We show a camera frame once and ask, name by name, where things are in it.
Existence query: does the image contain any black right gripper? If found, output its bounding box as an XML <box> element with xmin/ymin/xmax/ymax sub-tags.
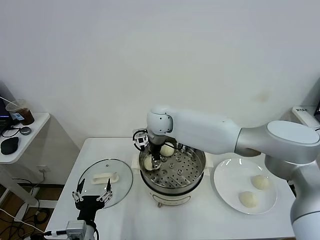
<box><xmin>149</xmin><ymin>142</ymin><xmax>163</xmax><ymax>171</ymax></box>

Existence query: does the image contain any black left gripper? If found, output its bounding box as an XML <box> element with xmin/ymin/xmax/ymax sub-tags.
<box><xmin>71</xmin><ymin>177</ymin><xmax>114</xmax><ymax>221</ymax></box>

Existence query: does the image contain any white steamed baozi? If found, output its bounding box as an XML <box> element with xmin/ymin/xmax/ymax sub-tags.
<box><xmin>159</xmin><ymin>144</ymin><xmax>175</xmax><ymax>157</ymax></box>
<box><xmin>143</xmin><ymin>155</ymin><xmax>161</xmax><ymax>172</ymax></box>
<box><xmin>250</xmin><ymin>174</ymin><xmax>271</xmax><ymax>191</ymax></box>
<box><xmin>238</xmin><ymin>191</ymin><xmax>259</xmax><ymax>208</ymax></box>

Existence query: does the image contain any glass pot lid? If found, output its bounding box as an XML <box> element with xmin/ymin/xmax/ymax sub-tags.
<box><xmin>77</xmin><ymin>158</ymin><xmax>133</xmax><ymax>210</ymax></box>

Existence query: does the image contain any steel perforated steamer basket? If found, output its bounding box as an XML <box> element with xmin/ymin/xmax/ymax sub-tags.
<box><xmin>138</xmin><ymin>139</ymin><xmax>206</xmax><ymax>195</ymax></box>

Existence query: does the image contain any white electric steamer pot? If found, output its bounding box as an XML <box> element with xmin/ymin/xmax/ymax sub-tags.
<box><xmin>131</xmin><ymin>152</ymin><xmax>214</xmax><ymax>208</ymax></box>

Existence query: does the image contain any white round plate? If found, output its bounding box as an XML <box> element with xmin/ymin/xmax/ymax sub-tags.
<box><xmin>213</xmin><ymin>157</ymin><xmax>278</xmax><ymax>215</ymax></box>

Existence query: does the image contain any white side table with laptop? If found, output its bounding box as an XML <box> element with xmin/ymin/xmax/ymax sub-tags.
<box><xmin>0</xmin><ymin>112</ymin><xmax>60</xmax><ymax>209</ymax></box>

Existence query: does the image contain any black computer mouse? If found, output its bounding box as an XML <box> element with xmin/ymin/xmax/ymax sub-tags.
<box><xmin>0</xmin><ymin>136</ymin><xmax>20</xmax><ymax>155</ymax></box>

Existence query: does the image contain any plastic iced coffee cup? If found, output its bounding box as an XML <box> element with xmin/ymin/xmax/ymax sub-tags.
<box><xmin>5</xmin><ymin>99</ymin><xmax>35</xmax><ymax>126</ymax></box>

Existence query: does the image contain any dark laptop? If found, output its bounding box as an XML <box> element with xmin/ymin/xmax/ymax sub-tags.
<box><xmin>0</xmin><ymin>98</ymin><xmax>16</xmax><ymax>130</ymax></box>

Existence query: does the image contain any white drinking straw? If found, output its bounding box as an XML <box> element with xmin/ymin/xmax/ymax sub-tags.
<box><xmin>0</xmin><ymin>97</ymin><xmax>19</xmax><ymax>108</ymax></box>

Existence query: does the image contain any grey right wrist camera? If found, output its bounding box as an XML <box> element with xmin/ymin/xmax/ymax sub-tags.
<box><xmin>132</xmin><ymin>128</ymin><xmax>149</xmax><ymax>151</ymax></box>

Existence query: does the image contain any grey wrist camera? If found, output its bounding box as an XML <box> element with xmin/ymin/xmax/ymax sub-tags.
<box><xmin>132</xmin><ymin>128</ymin><xmax>149</xmax><ymax>151</ymax></box>
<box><xmin>65</xmin><ymin>220</ymin><xmax>88</xmax><ymax>237</ymax></box>

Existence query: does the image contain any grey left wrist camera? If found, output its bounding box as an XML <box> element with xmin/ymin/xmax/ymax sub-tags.
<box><xmin>65</xmin><ymin>220</ymin><xmax>88</xmax><ymax>237</ymax></box>

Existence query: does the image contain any left wrist cable connector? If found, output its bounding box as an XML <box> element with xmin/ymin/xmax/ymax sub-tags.
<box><xmin>44</xmin><ymin>229</ymin><xmax>68</xmax><ymax>238</ymax></box>

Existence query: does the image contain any black coiled floor cable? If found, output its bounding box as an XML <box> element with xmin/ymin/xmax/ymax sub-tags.
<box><xmin>32</xmin><ymin>209</ymin><xmax>51</xmax><ymax>226</ymax></box>

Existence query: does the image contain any black cable under table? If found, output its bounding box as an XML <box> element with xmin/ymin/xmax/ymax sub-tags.
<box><xmin>11</xmin><ymin>177</ymin><xmax>41</xmax><ymax>193</ymax></box>

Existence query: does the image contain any white floor cable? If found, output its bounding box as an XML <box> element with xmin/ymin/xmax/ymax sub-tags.
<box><xmin>0</xmin><ymin>208</ymin><xmax>46</xmax><ymax>232</ymax></box>

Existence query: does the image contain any thin black desk cable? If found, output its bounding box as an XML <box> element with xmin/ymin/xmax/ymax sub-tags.
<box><xmin>1</xmin><ymin>126</ymin><xmax>23</xmax><ymax>139</ymax></box>

